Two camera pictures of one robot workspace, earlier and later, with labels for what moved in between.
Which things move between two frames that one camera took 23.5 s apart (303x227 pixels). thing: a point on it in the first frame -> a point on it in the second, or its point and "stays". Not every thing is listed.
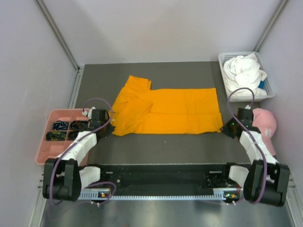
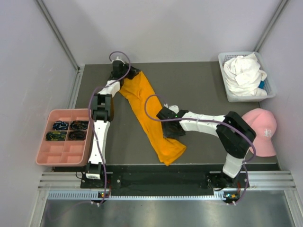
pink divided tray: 62,126 stays
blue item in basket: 262,84 stays
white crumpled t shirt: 244,71 stays
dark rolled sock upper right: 78,125 stays
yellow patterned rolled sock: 56,135 stays
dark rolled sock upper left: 60,125 stays
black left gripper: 110,131 -> 133,72
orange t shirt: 140,110 -> 138,89
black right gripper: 226,128 -> 167,133
